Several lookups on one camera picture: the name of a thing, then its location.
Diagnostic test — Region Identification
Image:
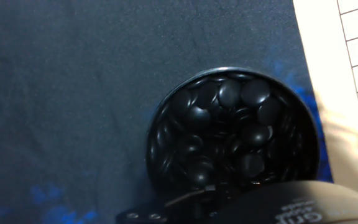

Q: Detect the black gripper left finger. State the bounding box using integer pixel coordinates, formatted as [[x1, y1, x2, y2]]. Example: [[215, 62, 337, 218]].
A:
[[216, 182, 241, 203]]

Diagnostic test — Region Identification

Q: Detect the tan go board sheet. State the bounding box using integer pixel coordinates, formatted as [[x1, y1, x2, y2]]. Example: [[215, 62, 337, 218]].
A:
[[292, 0, 358, 200]]

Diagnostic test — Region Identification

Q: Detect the black round stone bowl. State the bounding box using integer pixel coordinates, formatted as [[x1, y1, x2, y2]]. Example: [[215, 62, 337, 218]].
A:
[[144, 67, 321, 215]]

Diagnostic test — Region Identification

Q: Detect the blue black printed mat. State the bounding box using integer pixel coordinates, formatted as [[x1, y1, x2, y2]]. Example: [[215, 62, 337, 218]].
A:
[[0, 0, 334, 224]]

